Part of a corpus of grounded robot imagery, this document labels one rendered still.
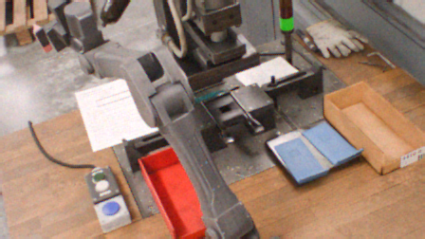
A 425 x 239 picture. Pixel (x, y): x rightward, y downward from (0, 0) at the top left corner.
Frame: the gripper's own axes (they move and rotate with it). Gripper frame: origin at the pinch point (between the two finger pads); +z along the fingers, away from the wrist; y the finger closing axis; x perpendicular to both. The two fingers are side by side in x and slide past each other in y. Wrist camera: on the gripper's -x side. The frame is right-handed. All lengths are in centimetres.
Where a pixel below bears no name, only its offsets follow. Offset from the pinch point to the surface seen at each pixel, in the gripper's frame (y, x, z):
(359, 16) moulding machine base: -86, 51, -20
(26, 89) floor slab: -1, 141, 168
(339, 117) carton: -38, 31, -56
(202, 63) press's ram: -17.9, 10.5, -33.6
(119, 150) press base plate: 5.8, 31.9, -19.3
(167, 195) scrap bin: 6, 29, -42
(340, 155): -30, 32, -63
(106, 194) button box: 16.5, 25.8, -33.7
